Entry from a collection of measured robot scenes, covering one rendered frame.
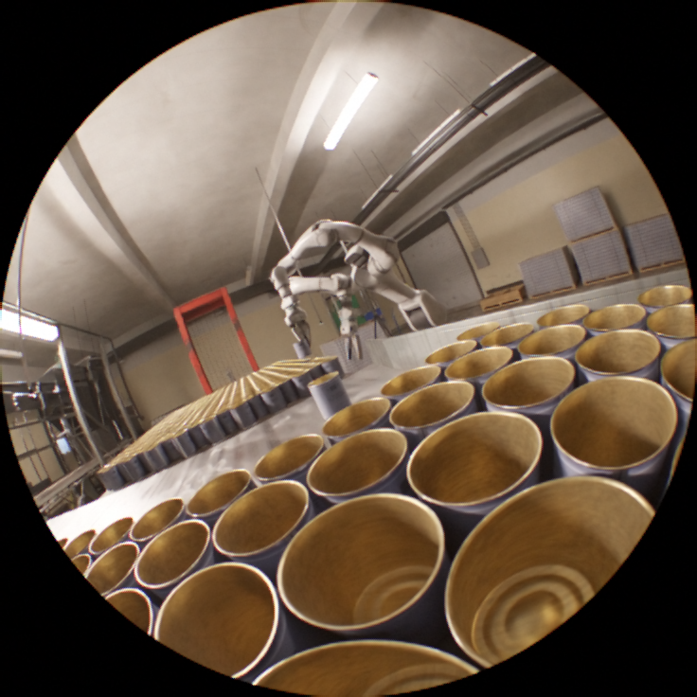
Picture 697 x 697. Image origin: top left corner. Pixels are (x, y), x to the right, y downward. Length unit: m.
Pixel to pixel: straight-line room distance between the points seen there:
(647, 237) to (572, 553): 6.75
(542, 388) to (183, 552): 0.31
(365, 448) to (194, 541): 0.16
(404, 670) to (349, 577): 0.07
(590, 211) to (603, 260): 1.14
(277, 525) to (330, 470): 0.06
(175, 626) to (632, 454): 0.26
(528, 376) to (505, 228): 8.73
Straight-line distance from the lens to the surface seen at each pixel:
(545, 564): 0.17
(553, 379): 0.21
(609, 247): 6.73
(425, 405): 0.22
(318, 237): 1.01
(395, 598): 0.17
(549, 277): 6.91
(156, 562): 0.22
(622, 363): 0.23
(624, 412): 0.17
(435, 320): 1.38
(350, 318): 1.11
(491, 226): 9.10
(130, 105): 3.94
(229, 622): 0.18
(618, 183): 8.50
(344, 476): 0.20
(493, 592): 0.16
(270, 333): 9.97
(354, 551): 0.15
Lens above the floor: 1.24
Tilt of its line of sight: 5 degrees down
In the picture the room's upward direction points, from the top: 24 degrees counter-clockwise
